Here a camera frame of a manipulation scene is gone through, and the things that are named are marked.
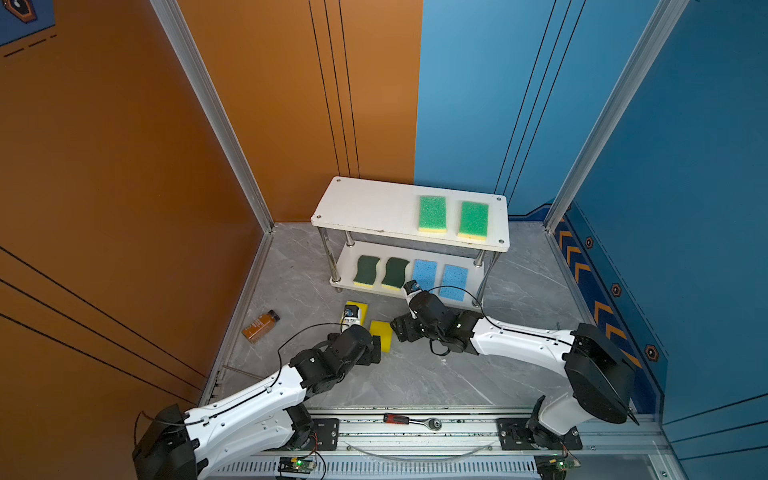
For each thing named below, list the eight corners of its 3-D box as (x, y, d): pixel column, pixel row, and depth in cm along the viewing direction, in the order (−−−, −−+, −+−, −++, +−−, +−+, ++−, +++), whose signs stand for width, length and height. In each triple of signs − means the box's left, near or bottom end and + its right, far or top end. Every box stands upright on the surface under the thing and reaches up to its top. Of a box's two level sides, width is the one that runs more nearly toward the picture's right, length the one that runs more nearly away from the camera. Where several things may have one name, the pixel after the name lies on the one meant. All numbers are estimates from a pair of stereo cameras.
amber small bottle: (246, 337, 92) (240, 331, 89) (273, 313, 98) (269, 307, 94) (254, 345, 91) (249, 339, 87) (282, 321, 96) (277, 314, 93)
